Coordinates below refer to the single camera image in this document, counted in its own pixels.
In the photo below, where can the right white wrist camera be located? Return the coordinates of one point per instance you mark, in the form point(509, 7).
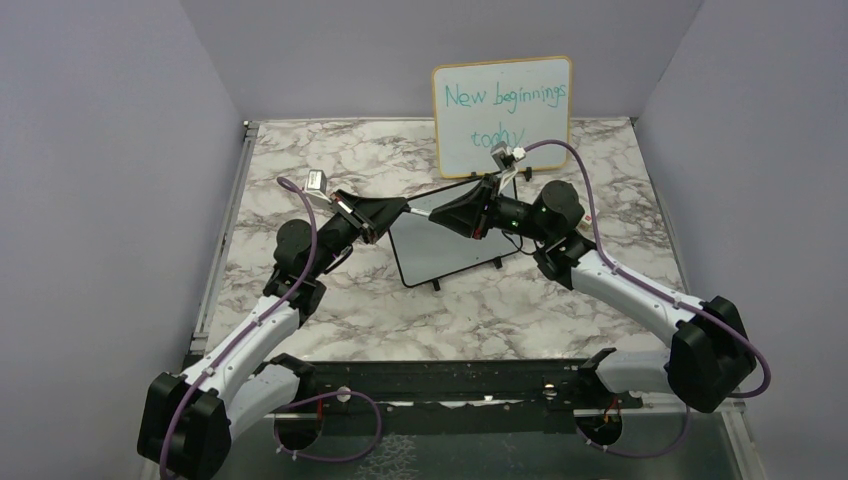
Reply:
point(506, 157)

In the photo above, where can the yellow framed whiteboard with writing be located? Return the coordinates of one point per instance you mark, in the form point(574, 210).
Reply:
point(478, 105)

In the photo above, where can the white green eraser box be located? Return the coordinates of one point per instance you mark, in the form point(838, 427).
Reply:
point(586, 223)

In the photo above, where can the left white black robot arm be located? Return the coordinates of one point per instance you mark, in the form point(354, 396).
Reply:
point(252, 331)

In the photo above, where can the black yellow-board stand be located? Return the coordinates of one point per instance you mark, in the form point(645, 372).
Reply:
point(505, 176)

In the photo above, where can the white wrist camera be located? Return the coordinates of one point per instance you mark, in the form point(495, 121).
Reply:
point(315, 186)
point(506, 157)

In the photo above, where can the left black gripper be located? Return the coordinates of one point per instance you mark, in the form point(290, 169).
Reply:
point(372, 216)

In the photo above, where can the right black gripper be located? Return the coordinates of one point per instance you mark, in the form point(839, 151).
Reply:
point(467, 215)

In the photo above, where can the black framed whiteboard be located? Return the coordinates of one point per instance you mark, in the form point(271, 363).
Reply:
point(426, 252)

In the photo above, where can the black aluminium base frame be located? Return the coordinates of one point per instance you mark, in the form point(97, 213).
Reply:
point(337, 412)

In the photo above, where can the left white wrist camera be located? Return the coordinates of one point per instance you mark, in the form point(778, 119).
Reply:
point(315, 186)

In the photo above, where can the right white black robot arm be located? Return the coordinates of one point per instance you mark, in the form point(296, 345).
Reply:
point(706, 357)

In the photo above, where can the silver black whiteboard stand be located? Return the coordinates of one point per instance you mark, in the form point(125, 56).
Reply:
point(467, 273)

